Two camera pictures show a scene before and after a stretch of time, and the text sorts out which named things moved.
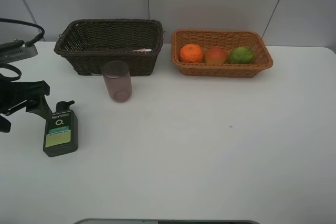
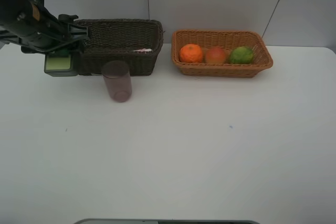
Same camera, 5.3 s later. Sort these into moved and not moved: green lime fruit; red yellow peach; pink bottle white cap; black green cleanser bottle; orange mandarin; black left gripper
Moved: black green cleanser bottle; black left gripper
Not moved: pink bottle white cap; orange mandarin; red yellow peach; green lime fruit
